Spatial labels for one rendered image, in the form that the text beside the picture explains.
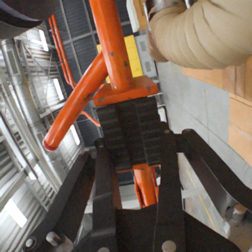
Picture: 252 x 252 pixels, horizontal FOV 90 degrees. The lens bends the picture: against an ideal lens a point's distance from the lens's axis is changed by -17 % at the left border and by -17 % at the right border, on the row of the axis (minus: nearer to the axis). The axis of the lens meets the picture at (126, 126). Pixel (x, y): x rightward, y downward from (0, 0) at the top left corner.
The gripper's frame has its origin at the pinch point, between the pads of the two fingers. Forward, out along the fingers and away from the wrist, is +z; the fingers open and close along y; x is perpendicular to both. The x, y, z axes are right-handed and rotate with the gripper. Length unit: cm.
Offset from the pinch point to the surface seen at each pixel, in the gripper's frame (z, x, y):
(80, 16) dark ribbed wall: 1078, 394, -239
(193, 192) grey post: 179, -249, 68
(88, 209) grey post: 179, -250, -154
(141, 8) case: 168, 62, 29
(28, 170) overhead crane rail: 147, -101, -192
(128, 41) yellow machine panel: 727, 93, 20
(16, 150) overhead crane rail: 147, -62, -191
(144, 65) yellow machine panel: 722, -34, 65
